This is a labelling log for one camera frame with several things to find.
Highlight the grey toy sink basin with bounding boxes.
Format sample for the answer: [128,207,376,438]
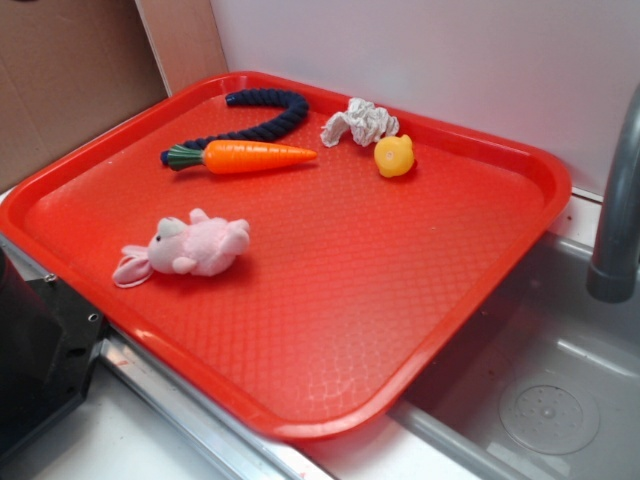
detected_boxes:
[391,234,639,479]

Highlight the navy blue rope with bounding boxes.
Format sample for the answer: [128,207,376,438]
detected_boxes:
[159,88,310,166]

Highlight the pink plush bunny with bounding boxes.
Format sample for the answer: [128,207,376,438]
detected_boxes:
[112,208,250,288]

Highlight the orange toy carrot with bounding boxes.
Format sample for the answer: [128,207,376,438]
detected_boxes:
[165,140,317,175]

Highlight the red plastic tray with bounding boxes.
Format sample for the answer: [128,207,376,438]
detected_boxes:
[1,72,571,441]

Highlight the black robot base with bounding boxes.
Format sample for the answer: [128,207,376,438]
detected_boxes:
[1,253,106,463]

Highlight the brown cardboard panel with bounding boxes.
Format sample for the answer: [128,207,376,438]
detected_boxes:
[1,1,227,191]

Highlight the crumpled white paper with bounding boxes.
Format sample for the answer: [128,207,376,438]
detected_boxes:
[320,97,400,148]

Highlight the yellow rubber duck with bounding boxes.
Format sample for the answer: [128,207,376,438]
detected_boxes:
[374,135,415,178]

